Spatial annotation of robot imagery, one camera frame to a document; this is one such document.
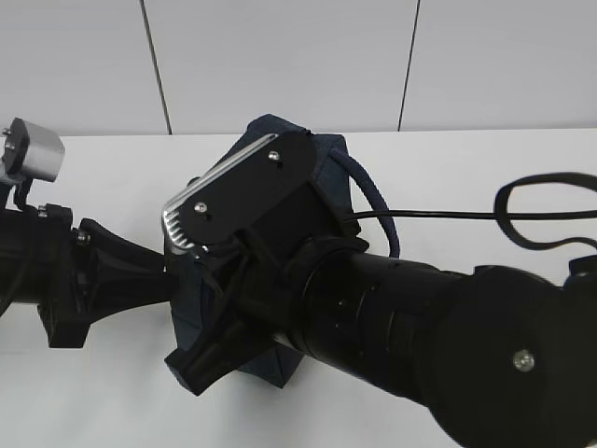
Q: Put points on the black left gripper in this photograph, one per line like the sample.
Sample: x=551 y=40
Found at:
x=96 y=274

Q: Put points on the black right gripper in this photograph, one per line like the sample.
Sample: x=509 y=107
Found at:
x=214 y=334

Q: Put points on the dark blue fabric bag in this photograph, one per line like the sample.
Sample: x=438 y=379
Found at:
x=326 y=186

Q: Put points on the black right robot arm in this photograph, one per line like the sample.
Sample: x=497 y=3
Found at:
x=500 y=357

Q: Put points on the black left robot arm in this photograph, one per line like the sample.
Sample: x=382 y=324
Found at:
x=25 y=258

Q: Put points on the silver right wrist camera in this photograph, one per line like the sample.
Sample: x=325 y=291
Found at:
x=263 y=198

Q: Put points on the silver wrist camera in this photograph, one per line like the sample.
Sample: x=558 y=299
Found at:
x=30 y=151
x=263 y=198

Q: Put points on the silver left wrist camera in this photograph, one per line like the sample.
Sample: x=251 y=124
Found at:
x=30 y=151

